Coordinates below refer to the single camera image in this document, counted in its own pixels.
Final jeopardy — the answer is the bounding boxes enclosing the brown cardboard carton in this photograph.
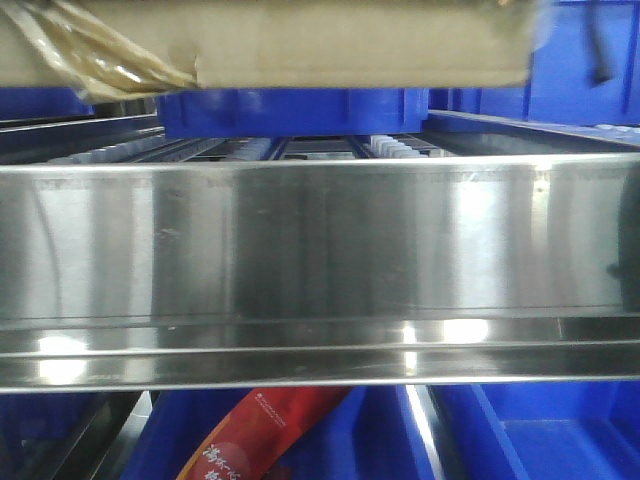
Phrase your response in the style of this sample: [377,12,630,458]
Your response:
[1,1,539,103]

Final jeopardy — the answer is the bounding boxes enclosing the steel shelf front beam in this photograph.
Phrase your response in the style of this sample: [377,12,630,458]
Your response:
[1,154,639,392]

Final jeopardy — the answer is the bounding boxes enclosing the white roller track right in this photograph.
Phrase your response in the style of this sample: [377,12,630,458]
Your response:
[368,135,432,159]

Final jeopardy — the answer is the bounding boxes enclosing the blue plastic bin centre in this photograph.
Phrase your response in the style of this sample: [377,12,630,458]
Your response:
[156,88,429,139]

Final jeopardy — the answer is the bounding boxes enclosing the red paper bag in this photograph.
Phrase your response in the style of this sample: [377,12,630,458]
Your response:
[177,386,351,479]

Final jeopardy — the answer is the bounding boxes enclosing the blue bin lower left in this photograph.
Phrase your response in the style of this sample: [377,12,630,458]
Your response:
[120,385,442,479]

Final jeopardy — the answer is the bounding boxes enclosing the blue bin lower right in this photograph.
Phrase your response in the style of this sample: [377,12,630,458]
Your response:
[434,381,639,479]

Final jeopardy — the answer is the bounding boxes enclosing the blue bin stack right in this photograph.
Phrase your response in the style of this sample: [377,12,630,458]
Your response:
[429,1,639,126]

